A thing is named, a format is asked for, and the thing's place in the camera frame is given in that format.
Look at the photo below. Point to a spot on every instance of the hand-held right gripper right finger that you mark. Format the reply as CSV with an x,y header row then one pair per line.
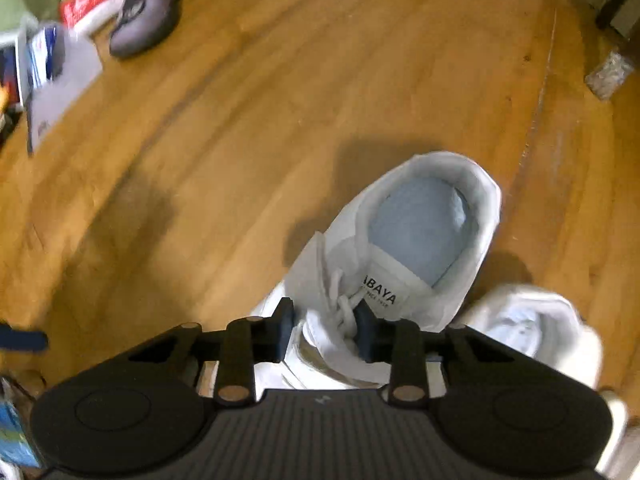
x,y
365,336

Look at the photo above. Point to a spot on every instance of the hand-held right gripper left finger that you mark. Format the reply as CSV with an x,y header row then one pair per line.
x,y
285,331

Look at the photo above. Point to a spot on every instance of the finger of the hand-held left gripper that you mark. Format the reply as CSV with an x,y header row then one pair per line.
x,y
20,340

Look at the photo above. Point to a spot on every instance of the white lace-up sneaker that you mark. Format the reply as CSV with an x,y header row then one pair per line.
x,y
425,230
550,320

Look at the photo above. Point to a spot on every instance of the grey book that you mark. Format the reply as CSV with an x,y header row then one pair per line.
x,y
65,95

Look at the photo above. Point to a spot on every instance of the blue and white packet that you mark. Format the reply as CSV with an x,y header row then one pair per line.
x,y
42,55

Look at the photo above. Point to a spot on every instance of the grey shoe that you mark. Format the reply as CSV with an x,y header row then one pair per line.
x,y
147,10

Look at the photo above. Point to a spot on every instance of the small clear plastic packet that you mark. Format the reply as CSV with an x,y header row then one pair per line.
x,y
610,75

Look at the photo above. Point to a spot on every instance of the dark wooden furniture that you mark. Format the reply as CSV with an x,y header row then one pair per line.
x,y
620,0

